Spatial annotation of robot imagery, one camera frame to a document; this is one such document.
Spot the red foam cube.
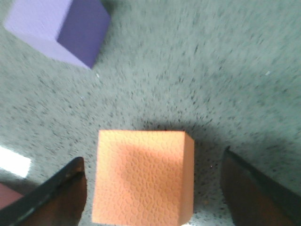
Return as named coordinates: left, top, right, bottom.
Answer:
left=0, top=183, right=23, bottom=209

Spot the purple foam cube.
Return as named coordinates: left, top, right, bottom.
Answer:
left=4, top=0, right=111, bottom=68

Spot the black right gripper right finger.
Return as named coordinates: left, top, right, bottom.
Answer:
left=220, top=147, right=301, bottom=226

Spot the orange foam cube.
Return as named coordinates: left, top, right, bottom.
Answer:
left=92, top=130, right=195, bottom=226

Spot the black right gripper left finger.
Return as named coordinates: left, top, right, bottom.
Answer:
left=0, top=157, right=87, bottom=226

